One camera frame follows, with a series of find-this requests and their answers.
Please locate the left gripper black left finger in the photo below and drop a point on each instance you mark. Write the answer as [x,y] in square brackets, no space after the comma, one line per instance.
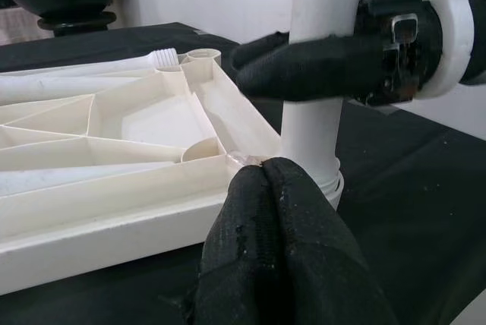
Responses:
[243,245]

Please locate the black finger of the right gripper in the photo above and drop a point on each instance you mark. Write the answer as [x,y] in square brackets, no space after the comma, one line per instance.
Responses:
[262,46]

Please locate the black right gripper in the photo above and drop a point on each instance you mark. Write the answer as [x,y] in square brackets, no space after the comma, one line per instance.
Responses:
[410,48]

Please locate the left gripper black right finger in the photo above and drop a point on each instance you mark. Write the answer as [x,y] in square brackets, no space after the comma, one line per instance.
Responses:
[322,264]

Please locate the cream plastic table top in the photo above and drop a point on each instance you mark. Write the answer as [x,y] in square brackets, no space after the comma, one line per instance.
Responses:
[114,226]

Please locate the black table cloth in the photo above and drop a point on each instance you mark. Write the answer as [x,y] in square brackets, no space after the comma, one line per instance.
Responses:
[417,188]

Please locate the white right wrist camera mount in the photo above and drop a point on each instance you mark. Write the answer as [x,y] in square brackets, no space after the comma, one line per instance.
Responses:
[455,17]

